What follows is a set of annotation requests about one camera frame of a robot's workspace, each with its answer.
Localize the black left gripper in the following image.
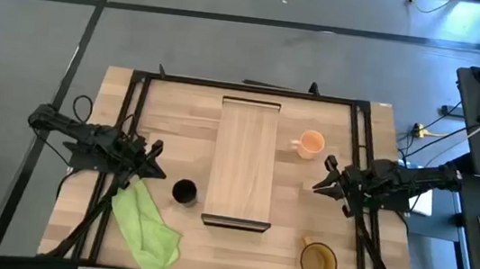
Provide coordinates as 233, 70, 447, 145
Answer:
113, 132, 172, 194

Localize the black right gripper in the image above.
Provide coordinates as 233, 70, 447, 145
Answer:
308, 152, 376, 221

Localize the orange ceramic mug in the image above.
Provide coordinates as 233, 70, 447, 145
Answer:
287, 127, 327, 163

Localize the amber glass mug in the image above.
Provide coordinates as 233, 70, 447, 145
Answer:
297, 235, 341, 269

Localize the black cup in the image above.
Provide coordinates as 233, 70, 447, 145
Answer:
169, 176, 201, 210

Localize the green microfibre cloth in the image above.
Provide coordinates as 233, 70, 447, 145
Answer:
104, 175, 190, 269

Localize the wooden board rack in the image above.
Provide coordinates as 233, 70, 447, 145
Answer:
200, 94, 286, 235

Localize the white paper sheet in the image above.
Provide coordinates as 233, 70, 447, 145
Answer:
407, 186, 436, 218

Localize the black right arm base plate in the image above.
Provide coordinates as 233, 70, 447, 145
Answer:
360, 184, 414, 214

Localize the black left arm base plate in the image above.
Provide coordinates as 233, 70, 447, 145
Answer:
59, 139, 131, 177

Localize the yellow power plug cable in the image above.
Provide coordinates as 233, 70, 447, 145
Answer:
410, 121, 453, 142

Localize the black aluminium table frame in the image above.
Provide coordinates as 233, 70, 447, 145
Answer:
37, 52, 443, 269

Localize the yellow floor cable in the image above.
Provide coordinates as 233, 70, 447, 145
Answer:
400, 0, 460, 18

